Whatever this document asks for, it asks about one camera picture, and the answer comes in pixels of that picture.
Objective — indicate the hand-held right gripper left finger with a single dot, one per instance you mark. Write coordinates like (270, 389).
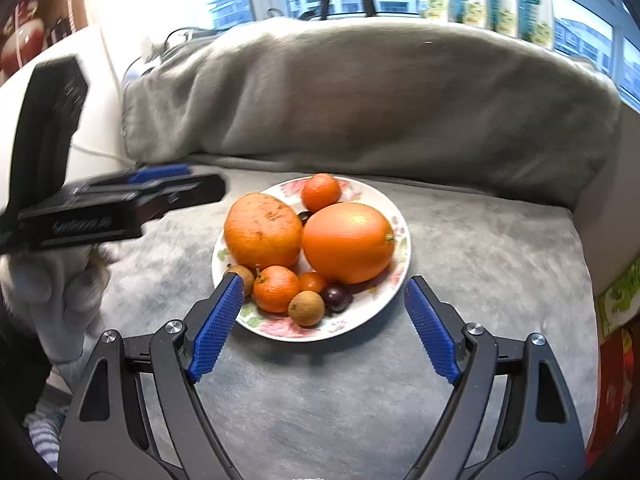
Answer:
(220, 325)

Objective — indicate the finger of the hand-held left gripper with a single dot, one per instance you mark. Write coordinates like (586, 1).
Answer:
(150, 174)
(190, 190)

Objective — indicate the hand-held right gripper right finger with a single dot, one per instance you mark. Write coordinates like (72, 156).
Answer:
(430, 325)

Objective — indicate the brown longan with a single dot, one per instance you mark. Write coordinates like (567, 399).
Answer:
(246, 277)

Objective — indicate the floral white plate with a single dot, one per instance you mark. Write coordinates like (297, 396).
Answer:
(380, 290)

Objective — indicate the tangerine with stem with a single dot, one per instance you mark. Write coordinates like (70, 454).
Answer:
(276, 290)

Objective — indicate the large rough-skinned orange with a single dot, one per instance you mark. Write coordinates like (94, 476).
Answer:
(262, 232)

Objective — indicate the brown kiwi fruit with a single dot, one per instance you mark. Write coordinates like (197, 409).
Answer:
(306, 308)

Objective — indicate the dark purple grape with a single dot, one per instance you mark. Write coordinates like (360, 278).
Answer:
(336, 297)

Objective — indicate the small orange kumquat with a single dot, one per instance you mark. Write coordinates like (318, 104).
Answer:
(312, 282)

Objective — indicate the large smooth orange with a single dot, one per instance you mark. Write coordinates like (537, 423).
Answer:
(347, 245)

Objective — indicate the round tangerine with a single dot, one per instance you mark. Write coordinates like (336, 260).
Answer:
(321, 192)

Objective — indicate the person's left hand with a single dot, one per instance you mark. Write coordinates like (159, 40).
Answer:
(85, 290)

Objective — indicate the white padded headboard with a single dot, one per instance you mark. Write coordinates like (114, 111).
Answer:
(100, 125)

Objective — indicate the red printed decoration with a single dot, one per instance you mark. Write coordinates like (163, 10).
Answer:
(22, 35)

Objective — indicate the white power adapter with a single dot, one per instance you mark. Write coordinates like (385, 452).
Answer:
(151, 47)

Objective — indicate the grey plush bed cover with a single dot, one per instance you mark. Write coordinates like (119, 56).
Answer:
(325, 400)

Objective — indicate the green printed box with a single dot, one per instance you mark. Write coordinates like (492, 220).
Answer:
(620, 305)

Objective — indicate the red printed box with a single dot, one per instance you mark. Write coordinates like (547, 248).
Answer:
(617, 395)

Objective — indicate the striped grey clothing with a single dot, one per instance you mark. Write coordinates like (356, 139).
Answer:
(47, 435)

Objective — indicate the grey folded quilt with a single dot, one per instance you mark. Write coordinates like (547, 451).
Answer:
(375, 95)

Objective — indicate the white framed window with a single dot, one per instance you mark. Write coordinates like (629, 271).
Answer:
(580, 30)

